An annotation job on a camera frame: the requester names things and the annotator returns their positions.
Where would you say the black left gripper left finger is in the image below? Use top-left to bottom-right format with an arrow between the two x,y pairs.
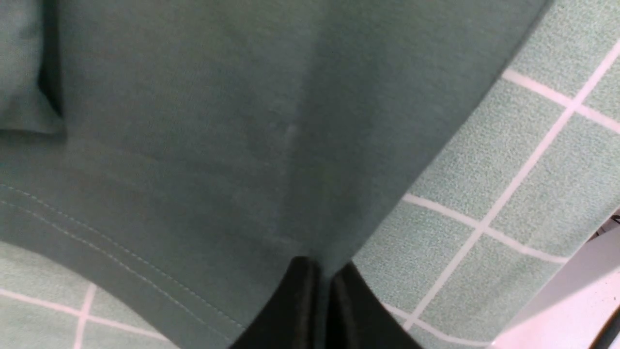
231,256 -> 320,349

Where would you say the green checkered tablecloth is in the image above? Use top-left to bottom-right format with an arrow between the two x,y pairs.
1,0 -> 619,349

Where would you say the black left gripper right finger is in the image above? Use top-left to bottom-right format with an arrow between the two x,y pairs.
325,262 -> 421,349

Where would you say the green long-sleeve shirt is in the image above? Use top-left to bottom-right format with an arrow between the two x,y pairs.
1,0 -> 551,349

